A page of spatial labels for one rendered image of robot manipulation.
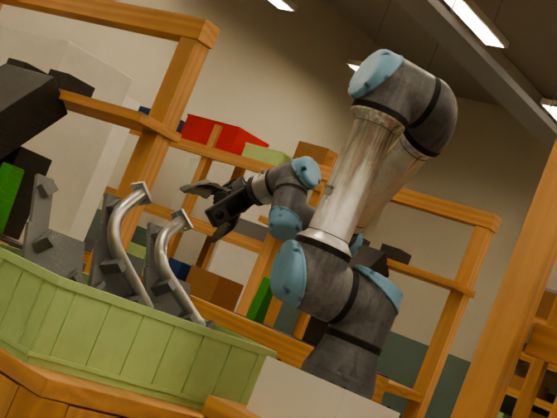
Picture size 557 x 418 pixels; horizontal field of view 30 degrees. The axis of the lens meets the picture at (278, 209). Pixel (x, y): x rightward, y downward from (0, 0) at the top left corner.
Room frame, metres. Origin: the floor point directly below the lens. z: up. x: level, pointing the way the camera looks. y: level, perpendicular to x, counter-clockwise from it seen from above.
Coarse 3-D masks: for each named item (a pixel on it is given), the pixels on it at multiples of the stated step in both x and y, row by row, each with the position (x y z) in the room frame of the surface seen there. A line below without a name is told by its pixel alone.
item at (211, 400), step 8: (208, 400) 2.03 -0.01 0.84; (216, 400) 2.02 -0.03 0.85; (224, 400) 2.05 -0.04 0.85; (208, 408) 2.03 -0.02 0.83; (216, 408) 2.01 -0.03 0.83; (224, 408) 2.00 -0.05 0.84; (232, 408) 1.99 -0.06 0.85; (240, 408) 2.02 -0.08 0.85; (208, 416) 2.02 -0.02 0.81; (216, 416) 2.01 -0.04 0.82; (224, 416) 2.00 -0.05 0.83; (232, 416) 1.99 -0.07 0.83; (240, 416) 1.97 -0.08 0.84; (248, 416) 1.96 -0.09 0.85; (256, 416) 1.99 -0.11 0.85
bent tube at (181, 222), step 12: (180, 216) 2.51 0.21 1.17; (168, 228) 2.47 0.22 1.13; (180, 228) 2.50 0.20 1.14; (156, 240) 2.45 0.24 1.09; (168, 240) 2.45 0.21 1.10; (156, 252) 2.43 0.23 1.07; (156, 264) 2.43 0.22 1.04; (168, 264) 2.43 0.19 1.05; (168, 276) 2.43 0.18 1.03; (180, 288) 2.44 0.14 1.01; (180, 300) 2.45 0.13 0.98; (192, 312) 2.46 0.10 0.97; (204, 324) 2.48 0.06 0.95
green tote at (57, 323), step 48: (0, 288) 2.06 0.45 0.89; (48, 288) 1.95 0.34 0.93; (0, 336) 2.00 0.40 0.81; (48, 336) 1.95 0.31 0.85; (96, 336) 2.02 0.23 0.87; (144, 336) 2.10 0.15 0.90; (192, 336) 2.18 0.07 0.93; (240, 336) 2.43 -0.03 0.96; (144, 384) 2.13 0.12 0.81; (192, 384) 2.22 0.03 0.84; (240, 384) 2.31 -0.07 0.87
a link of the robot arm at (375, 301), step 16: (352, 272) 2.01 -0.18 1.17; (368, 272) 2.01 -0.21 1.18; (352, 288) 1.99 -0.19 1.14; (368, 288) 2.00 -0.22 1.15; (384, 288) 2.00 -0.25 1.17; (352, 304) 1.99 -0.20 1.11; (368, 304) 2.00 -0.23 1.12; (384, 304) 2.01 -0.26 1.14; (336, 320) 2.01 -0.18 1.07; (352, 320) 2.00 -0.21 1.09; (368, 320) 2.00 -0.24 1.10; (384, 320) 2.01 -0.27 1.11; (368, 336) 2.00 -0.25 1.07; (384, 336) 2.03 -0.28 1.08
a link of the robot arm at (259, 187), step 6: (258, 174) 2.36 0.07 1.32; (264, 174) 2.34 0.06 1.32; (252, 180) 2.38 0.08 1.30; (258, 180) 2.35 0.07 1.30; (264, 180) 2.34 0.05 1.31; (252, 186) 2.36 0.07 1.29; (258, 186) 2.35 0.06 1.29; (264, 186) 2.33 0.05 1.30; (258, 192) 2.35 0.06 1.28; (264, 192) 2.34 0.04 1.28; (258, 198) 2.36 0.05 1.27; (264, 198) 2.35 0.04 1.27; (270, 198) 2.35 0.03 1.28; (264, 204) 2.38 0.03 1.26
